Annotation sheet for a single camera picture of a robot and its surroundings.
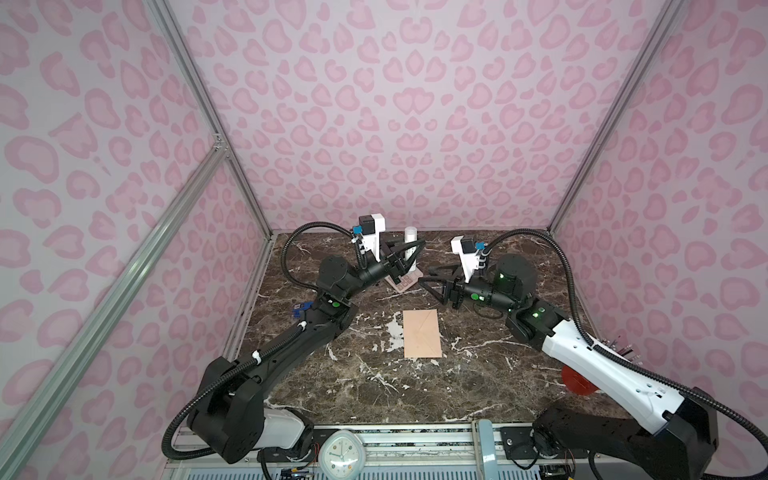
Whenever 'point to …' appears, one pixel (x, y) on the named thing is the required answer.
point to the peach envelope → (421, 334)
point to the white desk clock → (341, 456)
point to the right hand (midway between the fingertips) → (426, 275)
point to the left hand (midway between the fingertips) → (424, 238)
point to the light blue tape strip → (488, 450)
